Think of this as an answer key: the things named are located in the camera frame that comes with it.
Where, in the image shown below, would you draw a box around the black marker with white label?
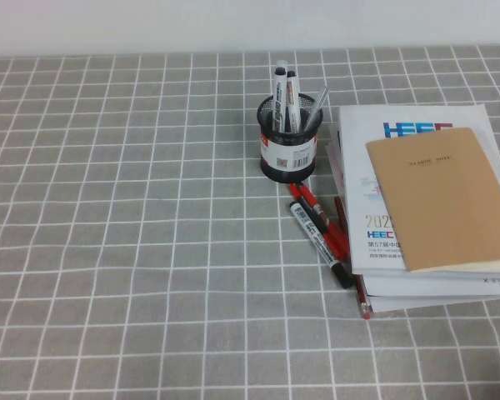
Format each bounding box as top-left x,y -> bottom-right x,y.
289,201 -> 355,290

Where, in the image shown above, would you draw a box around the black mesh pen holder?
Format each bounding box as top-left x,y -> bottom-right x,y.
257,94 -> 324,183

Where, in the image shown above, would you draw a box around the black marker in holder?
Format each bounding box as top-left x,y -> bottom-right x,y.
270,59 -> 291,133

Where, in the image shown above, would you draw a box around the grey translucent pen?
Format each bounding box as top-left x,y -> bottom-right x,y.
302,85 -> 330,133

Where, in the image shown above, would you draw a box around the red marker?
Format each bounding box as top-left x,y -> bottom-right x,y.
288,182 -> 352,258
298,183 -> 331,226

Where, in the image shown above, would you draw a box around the white HEEC book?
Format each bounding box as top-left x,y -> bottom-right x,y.
337,102 -> 500,278

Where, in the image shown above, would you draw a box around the brown-label marker with dark cap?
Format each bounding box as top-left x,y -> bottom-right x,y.
286,70 -> 303,133

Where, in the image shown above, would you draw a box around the grey checked tablecloth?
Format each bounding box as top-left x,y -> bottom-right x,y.
0,45 -> 500,400

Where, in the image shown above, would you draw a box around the dark red pencil with eraser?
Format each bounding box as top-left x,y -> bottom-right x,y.
333,195 -> 373,320

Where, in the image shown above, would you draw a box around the white booklet with red print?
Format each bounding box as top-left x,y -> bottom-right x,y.
365,292 -> 500,314

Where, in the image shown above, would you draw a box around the brown kraft notebook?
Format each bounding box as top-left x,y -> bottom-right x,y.
365,127 -> 500,274

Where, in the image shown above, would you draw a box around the white AgileX booklet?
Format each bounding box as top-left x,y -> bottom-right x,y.
325,132 -> 500,300

